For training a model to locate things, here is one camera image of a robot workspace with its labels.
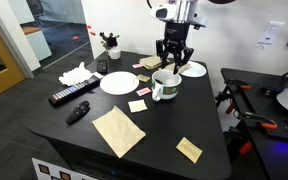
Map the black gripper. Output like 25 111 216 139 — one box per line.
156 21 194 74

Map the green and white mug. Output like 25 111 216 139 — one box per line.
151 70 182 101

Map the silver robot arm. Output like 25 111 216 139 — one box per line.
151 0 206 74

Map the brown napkin on plate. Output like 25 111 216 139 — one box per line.
159 61 189 74

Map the stack of brown napkins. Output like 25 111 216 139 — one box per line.
139 56 162 70

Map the white plate at back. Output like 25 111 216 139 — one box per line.
181 61 207 77

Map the pink packet at back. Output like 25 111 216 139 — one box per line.
132 64 143 69

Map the small tan packet middle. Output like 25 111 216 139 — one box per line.
136 74 150 82

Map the small tan packet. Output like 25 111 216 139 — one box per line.
176 137 202 164
136 74 150 82

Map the pink sugar packet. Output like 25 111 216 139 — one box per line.
136 87 152 96

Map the large white plate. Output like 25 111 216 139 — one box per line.
100 71 139 95

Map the white vase with dark flowers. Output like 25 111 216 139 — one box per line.
100 32 121 60

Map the pale yellow tea packet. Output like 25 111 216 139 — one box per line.
128 99 147 113

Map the small black remote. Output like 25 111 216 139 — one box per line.
96 59 108 74

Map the small tan packet front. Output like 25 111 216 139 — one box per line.
176 137 202 164

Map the large brown paper bag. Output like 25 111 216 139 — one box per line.
92 106 146 158

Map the crumpled white tissue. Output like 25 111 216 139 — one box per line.
59 62 92 86

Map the black curved remote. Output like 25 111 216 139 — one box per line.
65 101 90 125

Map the long black remote control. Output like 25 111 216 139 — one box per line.
48 76 100 106

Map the black side table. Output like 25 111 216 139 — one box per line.
216 68 288 180

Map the checker calibration board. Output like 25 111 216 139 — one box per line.
32 158 96 180

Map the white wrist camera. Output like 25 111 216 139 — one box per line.
150 4 177 20

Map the orange handled clamp upper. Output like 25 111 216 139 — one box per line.
225 79 251 89

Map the orange handled clamp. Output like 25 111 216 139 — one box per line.
225 79 251 89
239 112 277 129

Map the white wall device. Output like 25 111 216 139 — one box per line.
257 21 284 49

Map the orange handled clamp lower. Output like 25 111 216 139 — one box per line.
239 112 277 129

